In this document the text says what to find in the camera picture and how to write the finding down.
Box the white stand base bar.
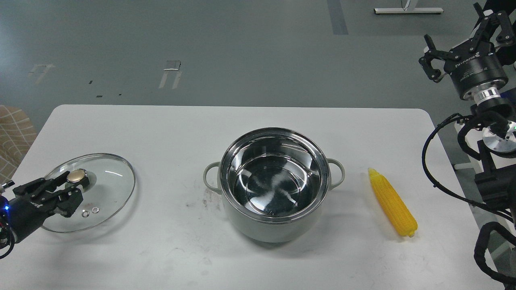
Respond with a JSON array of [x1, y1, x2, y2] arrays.
[[373, 7, 444, 15]]

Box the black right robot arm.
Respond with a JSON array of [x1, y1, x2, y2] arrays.
[[418, 0, 515, 223]]

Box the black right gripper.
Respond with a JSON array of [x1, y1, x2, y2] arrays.
[[418, 2, 515, 101]]

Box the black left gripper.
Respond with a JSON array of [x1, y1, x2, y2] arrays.
[[6, 171, 83, 243]]

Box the grey steel cooking pot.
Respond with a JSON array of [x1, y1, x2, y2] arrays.
[[203, 127, 346, 243]]

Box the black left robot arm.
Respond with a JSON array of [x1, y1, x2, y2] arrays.
[[0, 169, 90, 259]]

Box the white side table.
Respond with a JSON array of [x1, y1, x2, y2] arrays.
[[454, 121, 516, 262]]

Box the glass pot lid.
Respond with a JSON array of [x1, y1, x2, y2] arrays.
[[42, 153, 136, 233]]

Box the beige checked cushion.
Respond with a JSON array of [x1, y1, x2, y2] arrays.
[[0, 105, 37, 184]]

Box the yellow corn cob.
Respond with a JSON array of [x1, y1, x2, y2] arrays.
[[367, 168, 418, 237]]

